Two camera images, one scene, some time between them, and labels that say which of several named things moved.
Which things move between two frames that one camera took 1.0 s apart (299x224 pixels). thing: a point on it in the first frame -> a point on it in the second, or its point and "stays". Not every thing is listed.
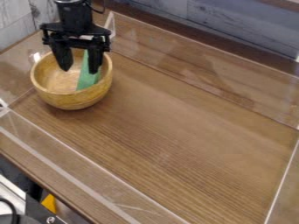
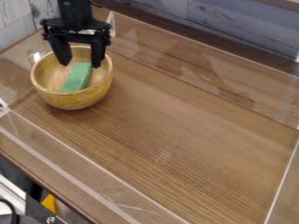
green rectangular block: (88, 79) -> (79, 77)
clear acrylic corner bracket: (110, 25) stays
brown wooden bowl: (55, 85) stays
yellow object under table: (51, 203) stays
